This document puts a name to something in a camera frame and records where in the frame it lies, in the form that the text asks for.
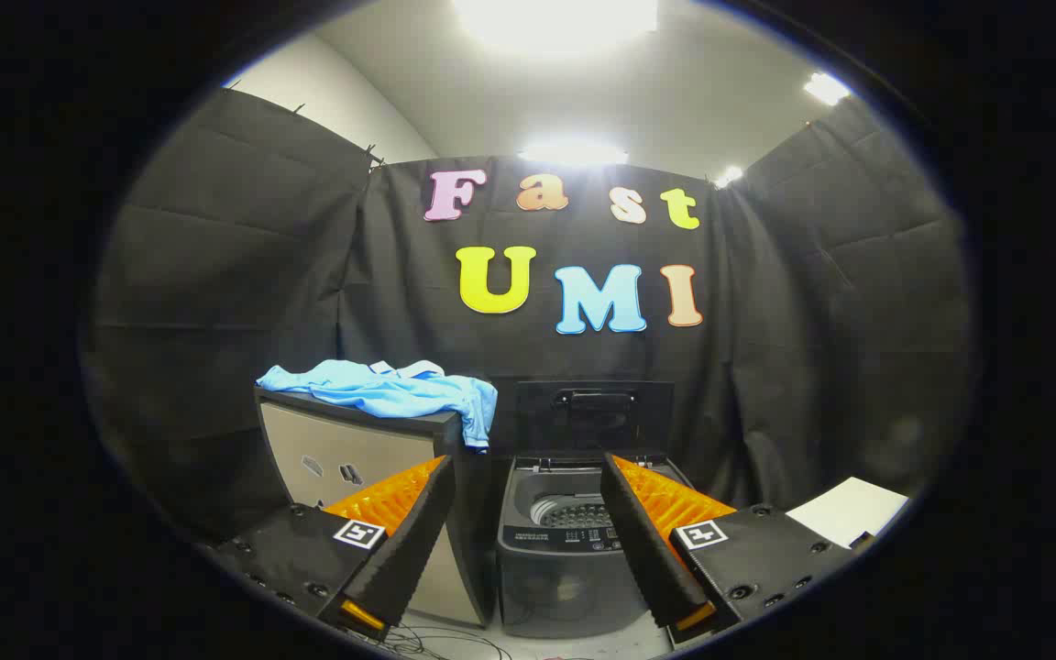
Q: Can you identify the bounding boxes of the white flat board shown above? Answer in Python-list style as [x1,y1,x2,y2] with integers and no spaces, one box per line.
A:
[784,476,911,550]

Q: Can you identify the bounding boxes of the thin black floor cables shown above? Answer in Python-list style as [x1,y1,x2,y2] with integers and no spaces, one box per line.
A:
[345,621,516,660]

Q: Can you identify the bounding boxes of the grey cabinet with dark top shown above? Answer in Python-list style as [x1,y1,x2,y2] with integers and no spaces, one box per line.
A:
[254,386,498,630]

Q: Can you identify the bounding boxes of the dark grey washing machine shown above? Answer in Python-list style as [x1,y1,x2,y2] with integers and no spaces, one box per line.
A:
[495,456,705,640]

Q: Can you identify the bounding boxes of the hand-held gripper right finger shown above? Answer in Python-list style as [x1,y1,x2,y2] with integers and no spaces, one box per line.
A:
[599,451,861,646]

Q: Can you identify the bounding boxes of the large ceiling light panel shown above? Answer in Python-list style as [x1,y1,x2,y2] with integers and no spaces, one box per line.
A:
[450,0,662,58]

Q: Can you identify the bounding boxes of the light blue polo shirt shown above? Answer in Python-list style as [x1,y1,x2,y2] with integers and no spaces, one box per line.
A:
[256,358,499,454]

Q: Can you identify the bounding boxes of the black backdrop cloth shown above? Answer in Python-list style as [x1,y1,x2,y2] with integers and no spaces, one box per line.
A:
[83,87,978,551]

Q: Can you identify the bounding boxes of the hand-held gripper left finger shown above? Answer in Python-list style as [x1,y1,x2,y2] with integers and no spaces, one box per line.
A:
[214,455,458,643]

